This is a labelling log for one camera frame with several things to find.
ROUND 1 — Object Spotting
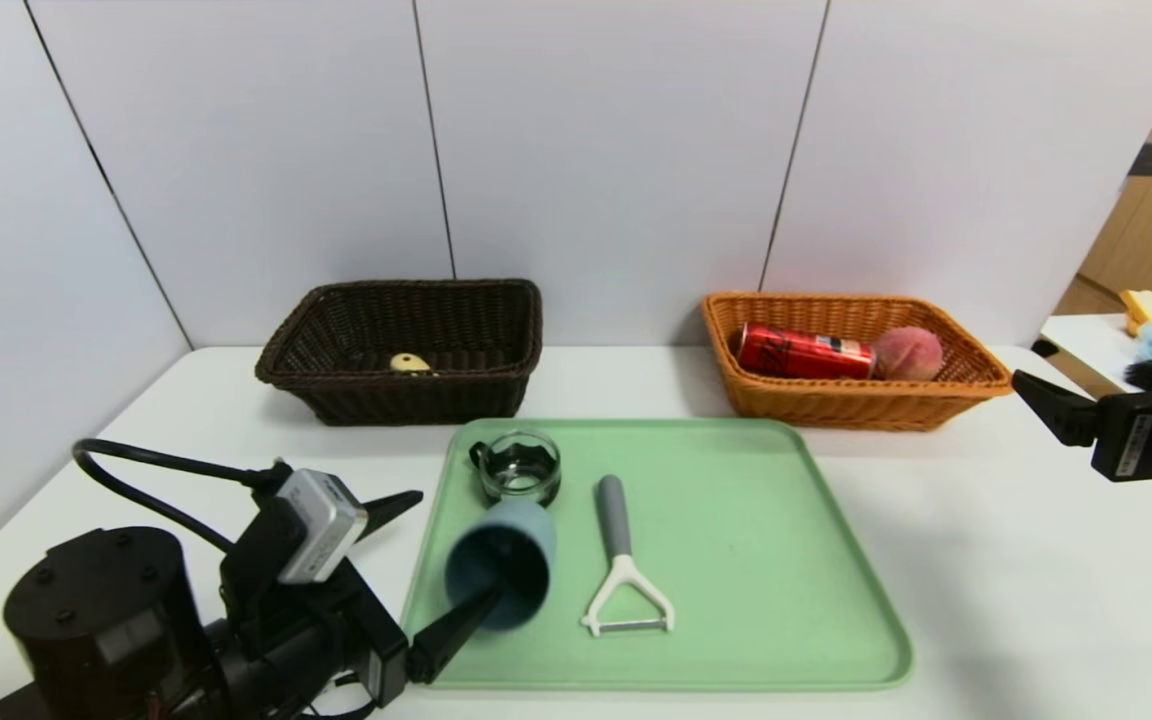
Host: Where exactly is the dark brown wicker basket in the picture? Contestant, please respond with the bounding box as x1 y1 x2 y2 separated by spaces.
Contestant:
254 278 544 428

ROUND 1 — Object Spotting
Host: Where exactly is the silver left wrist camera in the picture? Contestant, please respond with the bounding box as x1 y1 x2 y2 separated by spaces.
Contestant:
276 468 369 584

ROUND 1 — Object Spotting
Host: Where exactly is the light green plastic tray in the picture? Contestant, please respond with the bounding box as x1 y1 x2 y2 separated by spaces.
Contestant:
398 418 916 691

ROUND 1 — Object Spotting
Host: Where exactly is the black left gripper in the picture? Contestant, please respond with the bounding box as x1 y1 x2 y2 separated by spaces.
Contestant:
224 489 503 716

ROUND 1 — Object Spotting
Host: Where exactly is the small glass cup black handle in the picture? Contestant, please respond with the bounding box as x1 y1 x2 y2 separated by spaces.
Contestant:
471 430 563 507

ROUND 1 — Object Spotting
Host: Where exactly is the wooden cabinet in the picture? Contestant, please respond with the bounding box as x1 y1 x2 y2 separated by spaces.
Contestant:
1054 10 1152 318

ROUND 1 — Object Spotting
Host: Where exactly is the orange wicker basket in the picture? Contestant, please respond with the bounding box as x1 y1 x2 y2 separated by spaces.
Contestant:
702 291 1017 432

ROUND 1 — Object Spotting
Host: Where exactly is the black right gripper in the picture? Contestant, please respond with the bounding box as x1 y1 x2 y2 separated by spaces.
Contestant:
1011 369 1152 501

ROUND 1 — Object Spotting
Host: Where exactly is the pink peach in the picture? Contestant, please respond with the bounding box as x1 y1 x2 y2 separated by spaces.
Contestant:
871 326 945 382

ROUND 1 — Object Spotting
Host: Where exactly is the white side table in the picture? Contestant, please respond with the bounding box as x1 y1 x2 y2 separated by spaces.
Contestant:
1033 313 1152 401

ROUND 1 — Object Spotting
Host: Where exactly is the grey handled white peeler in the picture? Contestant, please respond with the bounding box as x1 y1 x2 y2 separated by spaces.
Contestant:
581 475 677 638

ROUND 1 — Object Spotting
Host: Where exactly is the red soda can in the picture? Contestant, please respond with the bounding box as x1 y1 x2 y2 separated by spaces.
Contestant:
736 322 878 382

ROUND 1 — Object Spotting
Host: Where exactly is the blue plastic cup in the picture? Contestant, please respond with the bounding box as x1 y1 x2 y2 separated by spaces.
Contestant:
444 500 557 631

